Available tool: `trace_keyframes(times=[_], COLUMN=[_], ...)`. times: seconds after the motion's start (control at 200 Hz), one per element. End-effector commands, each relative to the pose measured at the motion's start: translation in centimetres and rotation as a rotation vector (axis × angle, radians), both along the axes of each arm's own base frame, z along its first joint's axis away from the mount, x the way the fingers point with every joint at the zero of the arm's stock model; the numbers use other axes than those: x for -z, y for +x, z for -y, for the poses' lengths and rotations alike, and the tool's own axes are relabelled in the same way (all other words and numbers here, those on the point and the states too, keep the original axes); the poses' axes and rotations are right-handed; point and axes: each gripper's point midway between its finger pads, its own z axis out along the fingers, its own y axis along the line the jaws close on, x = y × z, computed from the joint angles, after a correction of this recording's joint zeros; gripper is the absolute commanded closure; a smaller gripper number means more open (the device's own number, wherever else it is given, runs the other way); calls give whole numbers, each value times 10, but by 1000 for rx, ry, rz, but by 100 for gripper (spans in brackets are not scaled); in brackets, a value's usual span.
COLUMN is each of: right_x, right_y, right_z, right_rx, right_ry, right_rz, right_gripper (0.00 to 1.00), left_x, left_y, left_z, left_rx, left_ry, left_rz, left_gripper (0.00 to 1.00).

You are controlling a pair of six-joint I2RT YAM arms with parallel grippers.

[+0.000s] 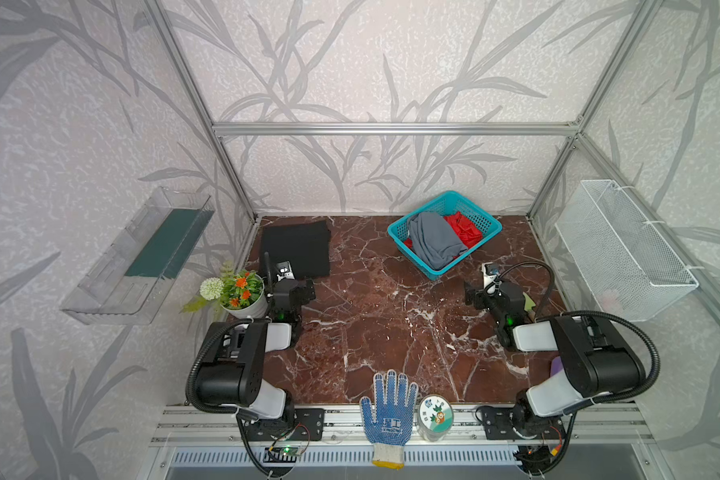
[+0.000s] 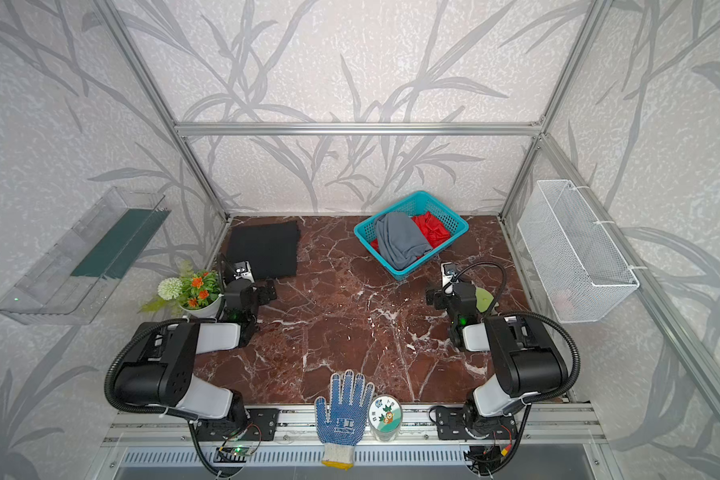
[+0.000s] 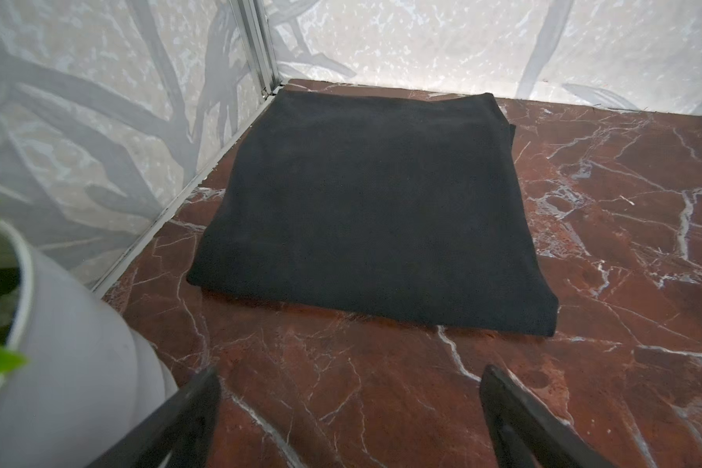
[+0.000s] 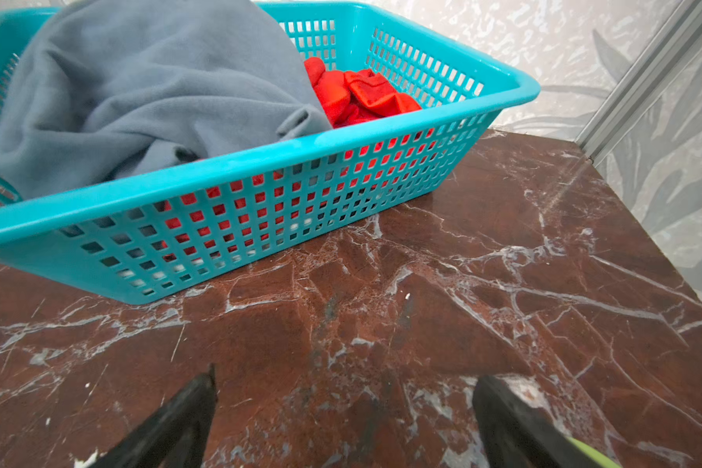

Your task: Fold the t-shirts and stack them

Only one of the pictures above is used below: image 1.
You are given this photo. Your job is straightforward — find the teal plastic basket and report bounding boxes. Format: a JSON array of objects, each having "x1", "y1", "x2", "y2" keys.
[{"x1": 387, "y1": 191, "x2": 502, "y2": 280}]

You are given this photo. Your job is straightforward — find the grey t shirt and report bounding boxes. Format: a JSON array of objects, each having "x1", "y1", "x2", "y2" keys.
[{"x1": 407, "y1": 211, "x2": 468, "y2": 271}]

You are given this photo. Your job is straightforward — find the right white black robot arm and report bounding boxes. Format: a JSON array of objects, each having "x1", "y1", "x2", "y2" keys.
[{"x1": 464, "y1": 261, "x2": 661, "y2": 428}]

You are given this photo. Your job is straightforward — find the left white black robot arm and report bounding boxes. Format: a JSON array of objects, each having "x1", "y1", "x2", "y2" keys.
[{"x1": 185, "y1": 278, "x2": 316, "y2": 429}]

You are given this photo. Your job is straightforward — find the potted artificial flower plant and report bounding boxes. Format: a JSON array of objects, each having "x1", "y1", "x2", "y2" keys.
[{"x1": 181, "y1": 264, "x2": 268, "y2": 319}]

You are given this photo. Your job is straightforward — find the folded black t shirt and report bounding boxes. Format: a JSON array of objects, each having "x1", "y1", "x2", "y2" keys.
[{"x1": 259, "y1": 220, "x2": 331, "y2": 280}]

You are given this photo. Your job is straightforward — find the red t shirt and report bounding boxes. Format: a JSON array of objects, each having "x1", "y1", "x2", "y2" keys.
[{"x1": 404, "y1": 212, "x2": 483, "y2": 249}]

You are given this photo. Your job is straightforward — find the round tin with cartoon label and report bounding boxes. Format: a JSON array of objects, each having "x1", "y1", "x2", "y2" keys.
[{"x1": 416, "y1": 395, "x2": 454, "y2": 442}]

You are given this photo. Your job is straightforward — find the green circuit board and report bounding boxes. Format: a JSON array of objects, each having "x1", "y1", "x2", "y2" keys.
[{"x1": 266, "y1": 445, "x2": 308, "y2": 463}]

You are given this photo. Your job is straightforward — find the blue dotted work glove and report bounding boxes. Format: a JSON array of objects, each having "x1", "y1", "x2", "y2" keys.
[{"x1": 359, "y1": 370, "x2": 419, "y2": 470}]

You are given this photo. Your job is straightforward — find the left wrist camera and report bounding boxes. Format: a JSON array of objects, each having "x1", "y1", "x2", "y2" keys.
[{"x1": 275, "y1": 261, "x2": 295, "y2": 281}]

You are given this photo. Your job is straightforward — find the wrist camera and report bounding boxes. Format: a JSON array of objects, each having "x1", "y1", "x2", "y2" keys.
[
  {"x1": 481, "y1": 262, "x2": 500, "y2": 290},
  {"x1": 275, "y1": 261, "x2": 295, "y2": 281}
]

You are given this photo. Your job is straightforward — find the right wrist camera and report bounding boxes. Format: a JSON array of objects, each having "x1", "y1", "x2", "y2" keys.
[{"x1": 481, "y1": 262, "x2": 500, "y2": 290}]

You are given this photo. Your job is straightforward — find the purple object by right wall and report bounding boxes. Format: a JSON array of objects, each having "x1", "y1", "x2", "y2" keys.
[{"x1": 549, "y1": 356, "x2": 563, "y2": 377}]

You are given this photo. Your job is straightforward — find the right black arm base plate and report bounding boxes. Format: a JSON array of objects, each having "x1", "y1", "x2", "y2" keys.
[{"x1": 475, "y1": 405, "x2": 566, "y2": 441}]

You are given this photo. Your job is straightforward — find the white wire mesh basket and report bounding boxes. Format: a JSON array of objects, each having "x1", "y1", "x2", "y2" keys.
[{"x1": 555, "y1": 179, "x2": 698, "y2": 322}]

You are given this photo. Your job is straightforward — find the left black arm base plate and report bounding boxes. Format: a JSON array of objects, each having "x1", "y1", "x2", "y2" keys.
[{"x1": 243, "y1": 408, "x2": 326, "y2": 442}]

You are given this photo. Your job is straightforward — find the aluminium front rail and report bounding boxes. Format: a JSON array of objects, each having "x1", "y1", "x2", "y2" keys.
[{"x1": 149, "y1": 400, "x2": 656, "y2": 447}]

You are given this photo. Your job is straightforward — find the clear plastic wall shelf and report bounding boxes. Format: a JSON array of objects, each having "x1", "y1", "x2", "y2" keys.
[{"x1": 61, "y1": 187, "x2": 215, "y2": 326}]

